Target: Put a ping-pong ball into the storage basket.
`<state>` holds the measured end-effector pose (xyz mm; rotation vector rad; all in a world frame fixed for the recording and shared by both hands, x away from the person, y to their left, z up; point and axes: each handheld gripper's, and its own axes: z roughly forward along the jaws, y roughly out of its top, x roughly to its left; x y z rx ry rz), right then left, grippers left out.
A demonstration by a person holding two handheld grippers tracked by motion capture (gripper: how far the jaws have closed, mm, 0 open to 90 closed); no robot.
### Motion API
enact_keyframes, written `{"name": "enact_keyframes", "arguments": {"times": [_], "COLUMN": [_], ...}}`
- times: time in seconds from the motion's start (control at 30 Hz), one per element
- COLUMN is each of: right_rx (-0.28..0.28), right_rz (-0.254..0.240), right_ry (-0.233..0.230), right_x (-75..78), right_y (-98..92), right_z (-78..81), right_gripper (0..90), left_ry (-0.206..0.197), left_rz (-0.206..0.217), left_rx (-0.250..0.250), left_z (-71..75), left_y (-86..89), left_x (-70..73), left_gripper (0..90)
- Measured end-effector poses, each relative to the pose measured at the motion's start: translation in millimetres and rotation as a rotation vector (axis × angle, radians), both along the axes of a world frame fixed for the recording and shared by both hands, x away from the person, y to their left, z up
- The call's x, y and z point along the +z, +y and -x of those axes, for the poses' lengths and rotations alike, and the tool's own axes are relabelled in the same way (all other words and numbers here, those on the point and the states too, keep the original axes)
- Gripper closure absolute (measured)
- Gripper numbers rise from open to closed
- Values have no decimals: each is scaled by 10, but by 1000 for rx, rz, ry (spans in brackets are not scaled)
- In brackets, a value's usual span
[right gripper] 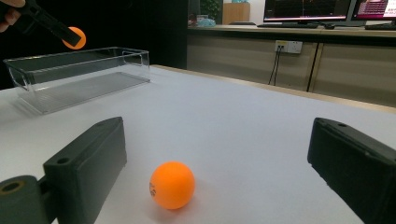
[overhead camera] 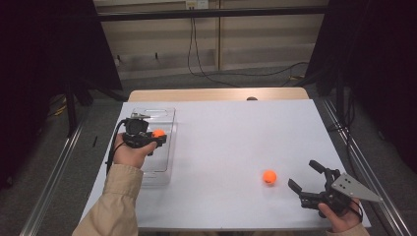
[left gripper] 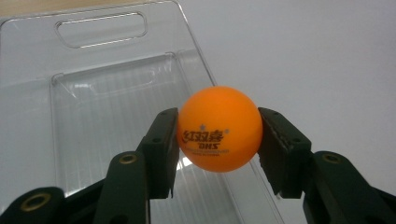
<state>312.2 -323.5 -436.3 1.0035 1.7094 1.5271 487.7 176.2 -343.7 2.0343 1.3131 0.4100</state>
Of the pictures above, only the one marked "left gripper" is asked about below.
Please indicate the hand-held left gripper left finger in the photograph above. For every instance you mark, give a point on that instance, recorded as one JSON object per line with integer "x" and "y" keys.
{"x": 155, "y": 161}

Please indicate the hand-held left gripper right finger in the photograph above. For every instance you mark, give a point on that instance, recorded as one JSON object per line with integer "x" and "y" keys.
{"x": 289, "y": 155}

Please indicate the orange table tennis ball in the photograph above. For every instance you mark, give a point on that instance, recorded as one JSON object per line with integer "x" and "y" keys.
{"x": 219, "y": 124}

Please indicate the clear plastic tray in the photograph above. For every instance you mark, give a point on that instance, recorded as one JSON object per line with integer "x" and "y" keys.
{"x": 109, "y": 102}

